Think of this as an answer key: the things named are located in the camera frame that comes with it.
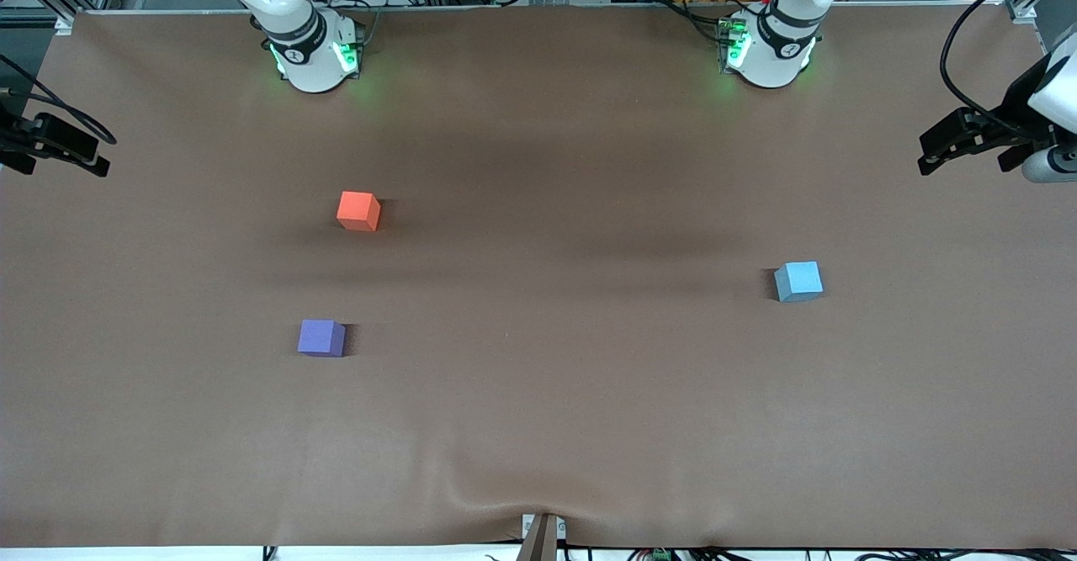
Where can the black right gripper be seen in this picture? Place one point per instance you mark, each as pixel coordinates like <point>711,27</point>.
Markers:
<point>18,141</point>

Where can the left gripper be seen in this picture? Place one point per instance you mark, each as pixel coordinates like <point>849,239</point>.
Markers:
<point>1012,116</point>

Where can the light blue foam block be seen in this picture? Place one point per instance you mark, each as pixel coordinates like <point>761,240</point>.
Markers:
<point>797,279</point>

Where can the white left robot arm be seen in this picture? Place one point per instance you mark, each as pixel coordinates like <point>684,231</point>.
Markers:
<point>770,60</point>

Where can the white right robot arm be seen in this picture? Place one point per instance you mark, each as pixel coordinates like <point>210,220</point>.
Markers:
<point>307,60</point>

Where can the orange foam block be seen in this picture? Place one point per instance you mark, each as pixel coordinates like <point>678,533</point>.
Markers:
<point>357,208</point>

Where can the purple foam block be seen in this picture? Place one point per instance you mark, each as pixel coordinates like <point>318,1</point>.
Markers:
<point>318,336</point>

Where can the brown table cloth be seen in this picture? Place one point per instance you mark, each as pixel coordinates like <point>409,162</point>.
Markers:
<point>538,376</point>

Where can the green plug connector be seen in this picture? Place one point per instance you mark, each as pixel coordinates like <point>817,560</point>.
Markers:
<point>660,555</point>

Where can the metal table clamp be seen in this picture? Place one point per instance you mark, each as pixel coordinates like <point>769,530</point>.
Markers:
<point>540,537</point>

